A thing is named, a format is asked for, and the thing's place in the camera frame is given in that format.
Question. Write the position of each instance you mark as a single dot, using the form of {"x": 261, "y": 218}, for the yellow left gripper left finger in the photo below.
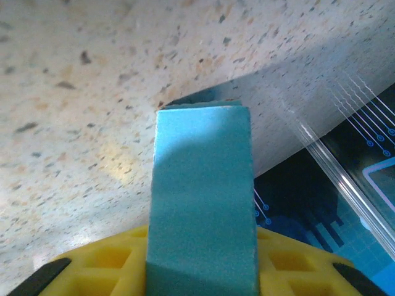
{"x": 92, "y": 271}

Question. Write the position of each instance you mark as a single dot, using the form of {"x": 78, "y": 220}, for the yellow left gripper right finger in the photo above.
{"x": 302, "y": 271}

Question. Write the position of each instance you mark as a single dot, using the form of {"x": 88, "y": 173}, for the white and blue paper box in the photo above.
{"x": 202, "y": 200}

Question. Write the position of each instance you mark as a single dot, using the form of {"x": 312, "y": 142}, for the aluminium frame post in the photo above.
{"x": 339, "y": 175}

